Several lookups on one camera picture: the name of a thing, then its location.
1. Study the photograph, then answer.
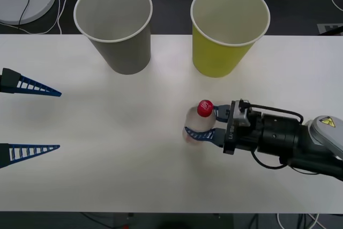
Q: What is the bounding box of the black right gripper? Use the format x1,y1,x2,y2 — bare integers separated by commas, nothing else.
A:
184,101,265,156

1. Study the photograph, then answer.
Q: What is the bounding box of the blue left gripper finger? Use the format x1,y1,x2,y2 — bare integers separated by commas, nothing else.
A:
0,144,61,169
1,68,62,98

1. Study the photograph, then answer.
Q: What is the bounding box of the clear bottle with red cap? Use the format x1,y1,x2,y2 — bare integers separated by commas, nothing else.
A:
182,99,217,147

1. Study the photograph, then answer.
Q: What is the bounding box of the yellow-green plastic waste bin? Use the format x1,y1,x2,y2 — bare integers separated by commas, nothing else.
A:
190,0,271,78

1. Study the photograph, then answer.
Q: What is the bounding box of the grey plastic waste bin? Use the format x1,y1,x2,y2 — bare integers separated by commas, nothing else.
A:
73,0,153,75

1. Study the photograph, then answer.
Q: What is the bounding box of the grey floor plate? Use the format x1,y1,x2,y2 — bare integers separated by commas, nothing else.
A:
317,23,343,36

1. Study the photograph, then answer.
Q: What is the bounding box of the white cable under table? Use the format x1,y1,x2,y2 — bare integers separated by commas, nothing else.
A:
277,212,321,229

